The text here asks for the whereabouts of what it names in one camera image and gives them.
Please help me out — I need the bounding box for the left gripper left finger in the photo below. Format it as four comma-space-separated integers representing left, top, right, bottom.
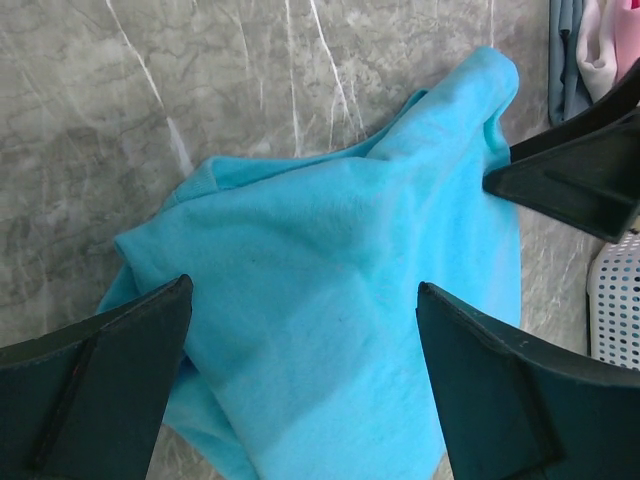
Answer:
1, 275, 193, 479

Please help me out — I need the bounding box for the turquoise polo shirt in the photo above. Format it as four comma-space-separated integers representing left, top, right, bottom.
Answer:
99, 47, 521, 479

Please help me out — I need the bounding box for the white laundry basket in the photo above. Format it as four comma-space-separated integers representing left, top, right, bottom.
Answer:
587, 223, 640, 371

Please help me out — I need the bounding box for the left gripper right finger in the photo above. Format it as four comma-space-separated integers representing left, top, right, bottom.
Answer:
416, 283, 639, 479

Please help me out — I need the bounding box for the grey-blue folded shirt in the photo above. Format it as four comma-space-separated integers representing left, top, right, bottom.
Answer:
548, 0, 591, 126

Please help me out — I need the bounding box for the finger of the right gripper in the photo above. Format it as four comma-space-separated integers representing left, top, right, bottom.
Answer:
510, 59, 640, 163
483, 109, 639, 243

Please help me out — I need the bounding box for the cream white shirt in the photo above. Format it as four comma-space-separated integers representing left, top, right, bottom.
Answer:
576, 0, 618, 103

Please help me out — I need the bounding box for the pink folded shirt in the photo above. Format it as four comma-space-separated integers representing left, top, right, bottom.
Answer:
599, 0, 639, 84

